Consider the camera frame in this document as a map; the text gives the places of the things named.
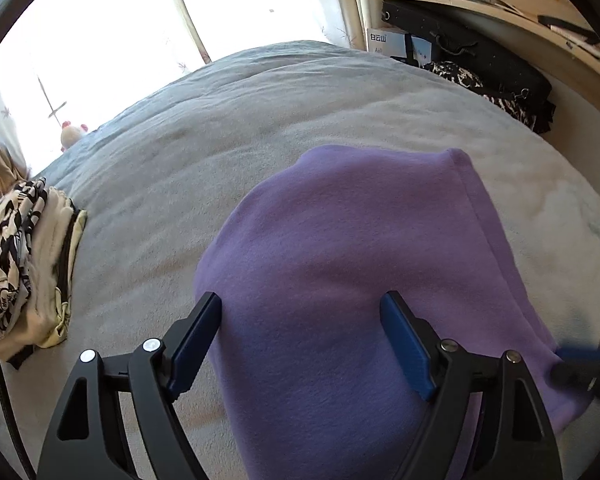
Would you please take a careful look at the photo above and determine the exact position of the cream folded garment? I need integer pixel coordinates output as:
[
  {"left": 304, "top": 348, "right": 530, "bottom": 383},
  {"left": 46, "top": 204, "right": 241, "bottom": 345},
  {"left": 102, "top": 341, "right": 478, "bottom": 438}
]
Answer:
[{"left": 22, "top": 185, "right": 88, "bottom": 351}]

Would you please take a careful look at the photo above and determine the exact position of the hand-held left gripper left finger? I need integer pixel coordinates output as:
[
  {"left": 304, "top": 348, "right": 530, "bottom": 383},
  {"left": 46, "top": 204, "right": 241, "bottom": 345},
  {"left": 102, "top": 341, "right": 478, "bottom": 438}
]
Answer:
[{"left": 36, "top": 291, "right": 223, "bottom": 480}]

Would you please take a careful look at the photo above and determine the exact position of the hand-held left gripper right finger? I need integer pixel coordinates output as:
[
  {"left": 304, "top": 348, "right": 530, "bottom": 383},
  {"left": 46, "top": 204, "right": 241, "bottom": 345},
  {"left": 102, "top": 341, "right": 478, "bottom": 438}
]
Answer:
[{"left": 380, "top": 290, "right": 563, "bottom": 480}]

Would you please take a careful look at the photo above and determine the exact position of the wooden shelf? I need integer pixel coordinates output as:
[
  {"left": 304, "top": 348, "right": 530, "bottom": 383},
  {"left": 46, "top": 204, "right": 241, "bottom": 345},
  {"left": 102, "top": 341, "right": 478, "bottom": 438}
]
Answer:
[{"left": 372, "top": 0, "right": 600, "bottom": 128}]

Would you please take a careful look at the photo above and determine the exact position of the black white printed folded garment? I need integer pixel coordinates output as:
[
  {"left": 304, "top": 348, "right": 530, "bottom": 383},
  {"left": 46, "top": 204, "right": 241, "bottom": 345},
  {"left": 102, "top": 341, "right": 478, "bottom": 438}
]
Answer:
[{"left": 0, "top": 177, "right": 48, "bottom": 343}]

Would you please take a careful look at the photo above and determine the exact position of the black remote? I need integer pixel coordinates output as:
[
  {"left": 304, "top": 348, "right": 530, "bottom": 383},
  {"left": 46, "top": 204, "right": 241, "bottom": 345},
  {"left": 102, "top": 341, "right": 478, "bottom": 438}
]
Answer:
[{"left": 537, "top": 15, "right": 600, "bottom": 45}]

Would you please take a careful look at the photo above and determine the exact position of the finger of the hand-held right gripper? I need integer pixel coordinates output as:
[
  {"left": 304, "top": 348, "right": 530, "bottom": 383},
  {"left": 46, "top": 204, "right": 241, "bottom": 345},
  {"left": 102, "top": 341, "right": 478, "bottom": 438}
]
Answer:
[{"left": 550, "top": 342, "right": 600, "bottom": 387}]

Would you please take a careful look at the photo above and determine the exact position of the purple zip hoodie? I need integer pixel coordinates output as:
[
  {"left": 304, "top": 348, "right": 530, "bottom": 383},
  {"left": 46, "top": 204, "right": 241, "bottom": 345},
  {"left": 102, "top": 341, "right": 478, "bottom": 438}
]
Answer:
[{"left": 194, "top": 144, "right": 596, "bottom": 480}]

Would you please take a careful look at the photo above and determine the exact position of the white cardboard box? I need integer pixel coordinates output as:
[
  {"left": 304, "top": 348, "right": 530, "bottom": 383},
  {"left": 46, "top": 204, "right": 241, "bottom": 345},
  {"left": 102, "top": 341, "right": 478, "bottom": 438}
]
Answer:
[{"left": 366, "top": 27, "right": 433, "bottom": 67}]

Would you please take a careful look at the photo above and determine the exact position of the black bag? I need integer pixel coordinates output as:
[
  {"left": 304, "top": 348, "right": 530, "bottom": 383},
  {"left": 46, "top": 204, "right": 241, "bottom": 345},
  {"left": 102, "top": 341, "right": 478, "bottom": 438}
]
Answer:
[{"left": 380, "top": 1, "right": 553, "bottom": 133}]

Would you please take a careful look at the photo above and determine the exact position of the black cable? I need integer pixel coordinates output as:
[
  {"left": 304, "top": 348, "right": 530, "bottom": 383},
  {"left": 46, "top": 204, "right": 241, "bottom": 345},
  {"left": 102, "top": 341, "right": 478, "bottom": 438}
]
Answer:
[{"left": 0, "top": 317, "right": 36, "bottom": 480}]

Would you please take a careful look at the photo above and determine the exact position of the black white patterned cloth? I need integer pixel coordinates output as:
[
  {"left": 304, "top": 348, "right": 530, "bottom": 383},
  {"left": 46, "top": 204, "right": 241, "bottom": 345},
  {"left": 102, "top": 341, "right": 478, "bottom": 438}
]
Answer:
[{"left": 420, "top": 60, "right": 538, "bottom": 133}]

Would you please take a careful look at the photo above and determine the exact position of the grey bed blanket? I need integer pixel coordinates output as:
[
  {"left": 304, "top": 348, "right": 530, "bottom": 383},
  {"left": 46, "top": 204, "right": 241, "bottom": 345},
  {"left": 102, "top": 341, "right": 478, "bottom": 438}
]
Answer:
[{"left": 0, "top": 39, "right": 600, "bottom": 480}]

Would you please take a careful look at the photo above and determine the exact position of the white plush toy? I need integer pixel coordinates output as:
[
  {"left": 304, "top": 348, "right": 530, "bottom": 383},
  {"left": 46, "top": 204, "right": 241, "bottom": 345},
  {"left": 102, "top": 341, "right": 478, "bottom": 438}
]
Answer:
[{"left": 59, "top": 120, "right": 91, "bottom": 151}]

